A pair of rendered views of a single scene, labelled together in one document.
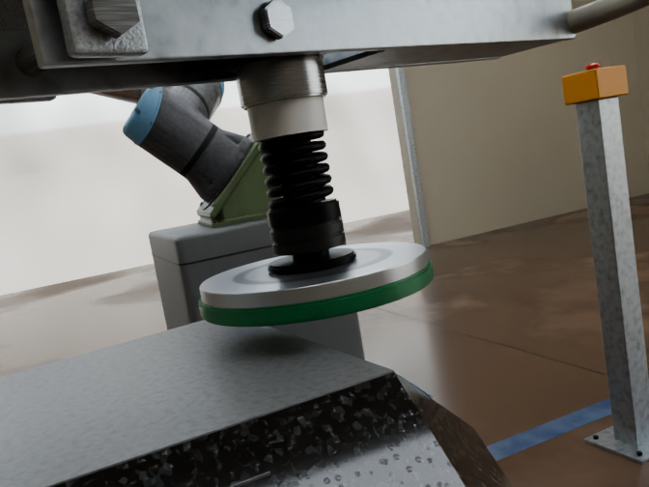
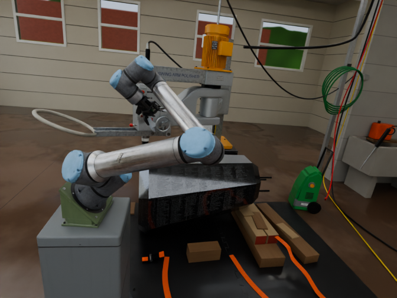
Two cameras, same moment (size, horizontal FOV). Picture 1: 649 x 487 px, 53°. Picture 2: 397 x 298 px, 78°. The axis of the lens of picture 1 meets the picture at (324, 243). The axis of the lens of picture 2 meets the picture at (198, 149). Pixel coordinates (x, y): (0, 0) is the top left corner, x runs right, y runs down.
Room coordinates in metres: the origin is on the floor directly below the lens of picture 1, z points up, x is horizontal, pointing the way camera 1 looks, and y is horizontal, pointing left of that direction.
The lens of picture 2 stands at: (2.67, 1.05, 1.70)
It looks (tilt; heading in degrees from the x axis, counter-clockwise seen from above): 18 degrees down; 194
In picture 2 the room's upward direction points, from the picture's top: 6 degrees clockwise
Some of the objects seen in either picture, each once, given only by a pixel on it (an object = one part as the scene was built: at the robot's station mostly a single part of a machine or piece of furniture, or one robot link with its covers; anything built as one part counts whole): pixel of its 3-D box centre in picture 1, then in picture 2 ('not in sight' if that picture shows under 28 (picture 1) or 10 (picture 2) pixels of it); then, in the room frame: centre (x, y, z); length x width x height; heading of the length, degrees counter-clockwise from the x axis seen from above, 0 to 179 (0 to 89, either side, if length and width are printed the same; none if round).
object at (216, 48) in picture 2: not in sight; (215, 48); (0.18, 0.52, 1.88); 0.31 x 0.28 x 0.40; 42
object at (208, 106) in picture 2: not in sight; (208, 106); (0.17, 0.50, 1.33); 0.19 x 0.19 x 0.20
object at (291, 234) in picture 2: not in sight; (287, 230); (0.21, 1.53, 0.11); 0.25 x 0.10 x 0.01; 40
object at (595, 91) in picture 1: (614, 261); not in sight; (1.83, -0.81, 0.54); 0.20 x 0.20 x 1.09; 25
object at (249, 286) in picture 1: (313, 271); not in sight; (0.61, 0.01, 0.86); 0.21 x 0.21 x 0.01
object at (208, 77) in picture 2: not in sight; (183, 77); (0.37, 0.28, 1.60); 0.96 x 0.25 x 0.17; 132
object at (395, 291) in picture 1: (314, 274); not in sight; (0.61, 0.01, 0.85); 0.22 x 0.22 x 0.04
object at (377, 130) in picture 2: not in sight; (384, 130); (-1.95, 3.04, 1.00); 0.50 x 0.22 x 0.33; 113
